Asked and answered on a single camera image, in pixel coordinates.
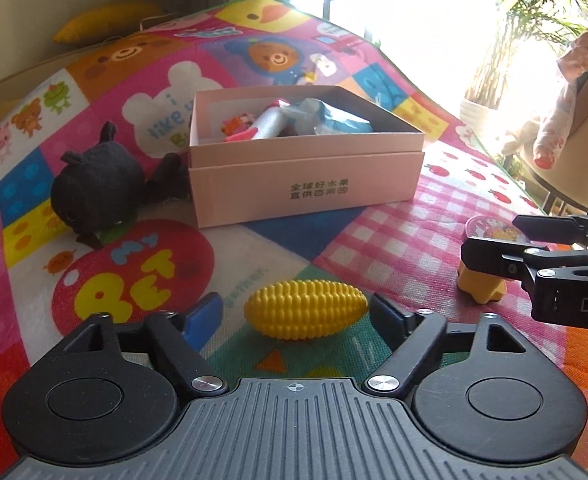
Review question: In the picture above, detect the blue white tissue pack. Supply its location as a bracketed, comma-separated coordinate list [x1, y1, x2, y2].
[279, 97, 375, 136]

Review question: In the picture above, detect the small yellow toy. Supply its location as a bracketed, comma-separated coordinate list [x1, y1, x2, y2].
[456, 265, 507, 303]

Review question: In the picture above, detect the yellow toy corn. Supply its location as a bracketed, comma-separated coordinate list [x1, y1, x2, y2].
[244, 280, 369, 343]

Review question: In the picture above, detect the white red foam rocket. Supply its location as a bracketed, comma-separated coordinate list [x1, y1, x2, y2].
[226, 105, 295, 142]

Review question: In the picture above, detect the pink cardboard box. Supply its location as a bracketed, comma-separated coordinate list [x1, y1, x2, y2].
[188, 85, 426, 229]

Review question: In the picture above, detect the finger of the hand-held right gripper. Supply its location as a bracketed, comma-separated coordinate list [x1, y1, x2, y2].
[460, 238, 588, 286]
[513, 210, 588, 250]

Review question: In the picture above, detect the black plush toy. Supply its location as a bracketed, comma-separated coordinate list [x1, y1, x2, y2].
[48, 120, 192, 250]

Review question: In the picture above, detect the colourful printed play mat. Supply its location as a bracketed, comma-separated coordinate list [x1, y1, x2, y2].
[0, 0, 588, 480]

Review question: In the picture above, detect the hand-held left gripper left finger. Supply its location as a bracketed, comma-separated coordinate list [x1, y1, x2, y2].
[61, 294, 229, 397]

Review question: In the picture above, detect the green potted plant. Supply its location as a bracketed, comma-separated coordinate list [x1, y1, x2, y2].
[460, 0, 588, 136]

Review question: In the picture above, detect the yellow pillow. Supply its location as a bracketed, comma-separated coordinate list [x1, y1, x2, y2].
[54, 2, 167, 46]

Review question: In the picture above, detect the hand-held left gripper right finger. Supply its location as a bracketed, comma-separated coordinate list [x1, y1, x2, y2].
[365, 294, 525, 401]

